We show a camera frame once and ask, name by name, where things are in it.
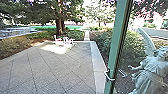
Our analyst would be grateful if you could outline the green framed glass door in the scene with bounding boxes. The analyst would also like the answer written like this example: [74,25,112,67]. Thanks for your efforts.
[103,0,168,94]

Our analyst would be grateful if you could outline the metal door handle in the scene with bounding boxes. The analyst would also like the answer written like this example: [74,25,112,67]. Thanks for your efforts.
[103,68,116,82]

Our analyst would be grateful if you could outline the white patio chair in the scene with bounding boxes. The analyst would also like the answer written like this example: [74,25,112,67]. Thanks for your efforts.
[68,37,77,50]
[53,34,64,48]

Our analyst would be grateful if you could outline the low green hedge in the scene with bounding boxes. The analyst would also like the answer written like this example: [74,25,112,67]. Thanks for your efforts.
[26,29,86,42]

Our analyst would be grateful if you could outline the outdoor bench by tree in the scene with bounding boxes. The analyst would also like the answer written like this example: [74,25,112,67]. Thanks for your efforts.
[62,37,73,50]

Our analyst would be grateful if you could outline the dark tree trunk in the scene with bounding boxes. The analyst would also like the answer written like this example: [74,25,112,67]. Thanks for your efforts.
[54,0,67,37]

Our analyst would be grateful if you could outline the green garden bush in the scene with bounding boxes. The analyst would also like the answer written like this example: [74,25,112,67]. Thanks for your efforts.
[93,29,168,68]

